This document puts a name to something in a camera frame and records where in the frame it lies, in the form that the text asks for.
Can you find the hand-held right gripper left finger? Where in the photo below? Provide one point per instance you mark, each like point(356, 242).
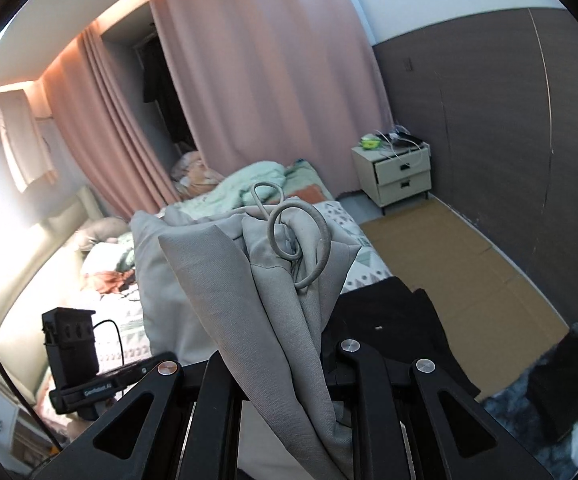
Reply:
point(214, 375)

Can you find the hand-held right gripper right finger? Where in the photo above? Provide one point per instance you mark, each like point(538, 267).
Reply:
point(354, 365)

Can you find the beige jacket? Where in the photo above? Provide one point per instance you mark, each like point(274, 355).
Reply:
point(249, 280)

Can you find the black folded clothes stack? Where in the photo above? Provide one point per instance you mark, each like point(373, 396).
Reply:
point(394, 320)

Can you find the orange cloth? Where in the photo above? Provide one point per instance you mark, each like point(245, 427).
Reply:
point(111, 282)

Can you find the beige padded headboard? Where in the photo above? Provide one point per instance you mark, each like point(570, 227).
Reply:
point(19, 285)

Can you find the white bedside cabinet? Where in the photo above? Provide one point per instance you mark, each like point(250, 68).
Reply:
point(1, 420)

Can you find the bed with patterned sheet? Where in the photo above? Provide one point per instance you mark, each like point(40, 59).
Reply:
point(364, 260)

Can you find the grey pillow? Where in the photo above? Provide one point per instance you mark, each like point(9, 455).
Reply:
point(101, 230)

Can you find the cardboard floor mat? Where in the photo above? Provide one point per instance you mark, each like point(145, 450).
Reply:
point(459, 260)

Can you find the white nightstand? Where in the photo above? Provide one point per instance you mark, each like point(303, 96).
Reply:
point(399, 180)

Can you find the mint green duvet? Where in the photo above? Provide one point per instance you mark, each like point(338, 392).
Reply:
point(239, 180)

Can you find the peach printed blanket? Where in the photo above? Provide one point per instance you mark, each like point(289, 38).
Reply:
point(194, 170)

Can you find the white hanging garment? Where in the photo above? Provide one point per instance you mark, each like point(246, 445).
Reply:
point(24, 140)

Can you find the dark clothing on floor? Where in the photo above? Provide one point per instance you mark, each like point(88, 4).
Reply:
point(564, 390)

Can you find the pink curtain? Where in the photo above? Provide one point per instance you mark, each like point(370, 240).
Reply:
point(104, 125)
point(269, 70)

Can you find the green object on nightstand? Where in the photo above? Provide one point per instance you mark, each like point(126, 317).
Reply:
point(369, 142)

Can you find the dark hanging garment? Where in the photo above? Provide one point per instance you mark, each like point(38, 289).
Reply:
point(161, 80)

